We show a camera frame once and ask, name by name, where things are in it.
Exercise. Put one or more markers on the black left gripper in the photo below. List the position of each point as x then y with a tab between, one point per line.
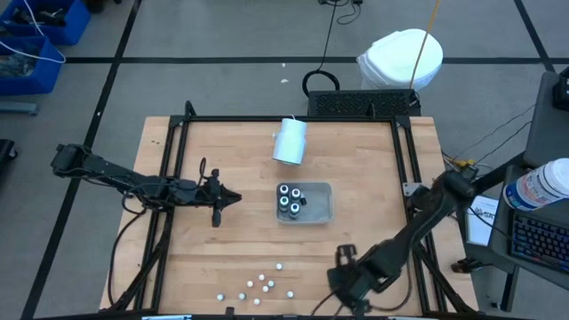
193	193

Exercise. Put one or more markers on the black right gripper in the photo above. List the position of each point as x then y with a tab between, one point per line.
373	271

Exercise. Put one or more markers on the large dark bottle teal-centred cap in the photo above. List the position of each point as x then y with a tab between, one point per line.
283	202

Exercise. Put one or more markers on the large dark bottle grey-centred cap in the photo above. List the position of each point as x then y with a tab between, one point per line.
283	189

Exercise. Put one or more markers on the large dark bottle purple-centred cap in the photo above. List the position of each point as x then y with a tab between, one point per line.
295	193

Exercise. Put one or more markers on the large dark bottle blue-centred cap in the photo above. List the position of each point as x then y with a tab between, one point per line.
294	209

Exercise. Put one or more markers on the grey plastic tray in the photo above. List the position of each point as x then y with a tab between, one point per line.
318	200

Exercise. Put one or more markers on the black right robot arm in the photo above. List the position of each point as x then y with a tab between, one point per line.
422	226

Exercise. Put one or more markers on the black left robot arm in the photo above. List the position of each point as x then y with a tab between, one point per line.
111	171

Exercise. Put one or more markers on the silver aluminium bar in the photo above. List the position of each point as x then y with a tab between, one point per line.
166	317
409	318

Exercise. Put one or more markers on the black desk foot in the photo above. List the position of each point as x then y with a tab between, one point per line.
464	266

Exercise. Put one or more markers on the white printed paper sheet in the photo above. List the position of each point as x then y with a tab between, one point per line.
480	226

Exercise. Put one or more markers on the black vented computer case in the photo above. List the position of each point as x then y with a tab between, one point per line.
355	103

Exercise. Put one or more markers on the black backlit keyboard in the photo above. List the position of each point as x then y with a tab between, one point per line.
540	240

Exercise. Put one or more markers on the white lined waste bin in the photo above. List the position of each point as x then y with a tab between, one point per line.
395	58

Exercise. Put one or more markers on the blue storage bin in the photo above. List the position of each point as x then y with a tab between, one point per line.
71	26
40	84

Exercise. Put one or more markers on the white wipes canister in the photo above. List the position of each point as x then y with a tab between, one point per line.
538	184

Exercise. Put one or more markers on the black floor object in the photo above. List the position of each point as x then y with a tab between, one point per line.
5	153

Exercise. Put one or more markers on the grey floor bar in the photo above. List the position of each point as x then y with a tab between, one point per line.
18	108

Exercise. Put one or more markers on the yellow rod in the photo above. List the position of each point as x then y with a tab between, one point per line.
424	42

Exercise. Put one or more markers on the grey desk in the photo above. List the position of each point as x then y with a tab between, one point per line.
549	129

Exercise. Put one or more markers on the black desk device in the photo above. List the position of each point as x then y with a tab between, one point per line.
563	91

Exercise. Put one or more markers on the black aluminium table frame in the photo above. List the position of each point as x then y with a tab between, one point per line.
266	118

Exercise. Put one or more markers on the black frame bracket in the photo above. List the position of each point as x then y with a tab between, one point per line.
229	312

